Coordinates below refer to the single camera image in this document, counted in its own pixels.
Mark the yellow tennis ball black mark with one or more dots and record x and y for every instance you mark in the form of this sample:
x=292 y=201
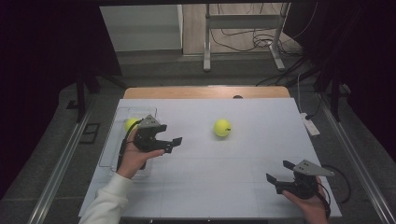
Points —
x=222 y=128

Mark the person's right hand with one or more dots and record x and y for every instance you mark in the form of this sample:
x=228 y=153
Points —
x=311 y=208

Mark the black metal stand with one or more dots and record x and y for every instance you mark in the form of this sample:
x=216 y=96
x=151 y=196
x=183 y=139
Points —
x=81 y=93
x=334 y=93

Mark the plain yellow tennis ball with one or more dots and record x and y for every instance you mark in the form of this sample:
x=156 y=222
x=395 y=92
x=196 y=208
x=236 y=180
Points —
x=130 y=123

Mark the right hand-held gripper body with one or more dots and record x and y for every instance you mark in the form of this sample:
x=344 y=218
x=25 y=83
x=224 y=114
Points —
x=303 y=185

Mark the white board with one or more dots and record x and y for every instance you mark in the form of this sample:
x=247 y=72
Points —
x=224 y=180

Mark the aluminium rail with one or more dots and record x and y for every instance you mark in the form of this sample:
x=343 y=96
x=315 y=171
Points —
x=59 y=174
x=361 y=168

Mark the wooden table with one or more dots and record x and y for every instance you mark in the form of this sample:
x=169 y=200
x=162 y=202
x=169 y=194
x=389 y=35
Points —
x=193 y=92

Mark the white cabinet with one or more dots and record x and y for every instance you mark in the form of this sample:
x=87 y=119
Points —
x=140 y=28

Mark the person's left hand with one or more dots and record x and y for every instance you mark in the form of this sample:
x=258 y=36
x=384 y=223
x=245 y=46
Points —
x=134 y=161

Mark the white power strip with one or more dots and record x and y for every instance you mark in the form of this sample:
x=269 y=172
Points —
x=310 y=125

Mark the clear plastic container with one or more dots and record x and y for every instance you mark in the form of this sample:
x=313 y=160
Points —
x=115 y=146

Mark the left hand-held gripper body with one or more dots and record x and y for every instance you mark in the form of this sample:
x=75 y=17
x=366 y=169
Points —
x=148 y=138

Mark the grey metal stand frame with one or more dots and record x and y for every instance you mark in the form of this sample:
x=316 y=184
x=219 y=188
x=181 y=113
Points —
x=243 y=21

